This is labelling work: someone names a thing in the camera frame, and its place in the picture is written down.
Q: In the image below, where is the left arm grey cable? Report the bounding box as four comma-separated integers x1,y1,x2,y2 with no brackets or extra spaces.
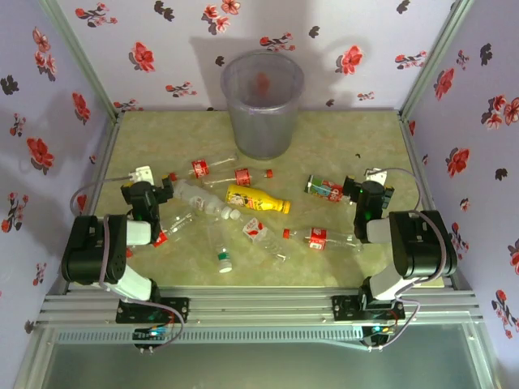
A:
69,173,186,350

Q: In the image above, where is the aluminium frame cross rail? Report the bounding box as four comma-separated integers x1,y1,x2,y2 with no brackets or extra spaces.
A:
38,285,486,325

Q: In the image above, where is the clear bottle green band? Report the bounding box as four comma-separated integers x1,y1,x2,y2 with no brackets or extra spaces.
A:
205,218,234,274

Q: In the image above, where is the yellow plastic bottle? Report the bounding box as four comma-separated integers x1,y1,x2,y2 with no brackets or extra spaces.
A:
225,183,292,215

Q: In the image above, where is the green and red label bottle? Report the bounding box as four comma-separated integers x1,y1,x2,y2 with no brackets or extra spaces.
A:
303,173,350,207

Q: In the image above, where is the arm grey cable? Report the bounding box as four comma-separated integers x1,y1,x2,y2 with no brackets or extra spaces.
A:
69,173,186,350
367,167,449,352

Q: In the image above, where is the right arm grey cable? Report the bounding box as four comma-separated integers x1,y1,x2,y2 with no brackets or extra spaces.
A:
367,167,449,352

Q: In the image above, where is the grey slotted cable duct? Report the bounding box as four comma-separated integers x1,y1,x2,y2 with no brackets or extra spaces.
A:
54,328,368,346

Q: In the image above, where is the clear bottle white red label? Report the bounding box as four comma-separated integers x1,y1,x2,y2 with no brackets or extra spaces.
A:
242,217,290,263

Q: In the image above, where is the frosted white plastic bottle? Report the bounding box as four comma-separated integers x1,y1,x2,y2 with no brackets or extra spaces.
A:
172,179,242,220

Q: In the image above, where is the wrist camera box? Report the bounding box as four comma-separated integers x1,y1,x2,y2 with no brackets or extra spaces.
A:
363,167,389,184
128,165,156,184

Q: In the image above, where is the aluminium frame post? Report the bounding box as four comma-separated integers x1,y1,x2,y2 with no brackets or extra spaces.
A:
398,0,476,122
40,0,125,122

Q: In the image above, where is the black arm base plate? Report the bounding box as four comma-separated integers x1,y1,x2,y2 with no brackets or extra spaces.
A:
331,294,406,323
116,297,191,324

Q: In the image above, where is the grey metal panel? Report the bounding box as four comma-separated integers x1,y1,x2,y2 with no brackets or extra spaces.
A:
15,342,504,389

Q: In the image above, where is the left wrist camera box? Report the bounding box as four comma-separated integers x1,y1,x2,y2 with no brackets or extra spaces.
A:
128,165,156,184

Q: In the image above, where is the translucent grey plastic bin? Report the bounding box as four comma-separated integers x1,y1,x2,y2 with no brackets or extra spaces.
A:
220,48,306,160

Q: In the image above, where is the small circuit board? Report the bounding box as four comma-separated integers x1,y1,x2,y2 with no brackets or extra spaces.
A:
362,323,397,337
132,327,171,340

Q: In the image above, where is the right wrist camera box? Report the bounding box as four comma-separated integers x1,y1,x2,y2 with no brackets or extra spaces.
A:
363,167,389,184

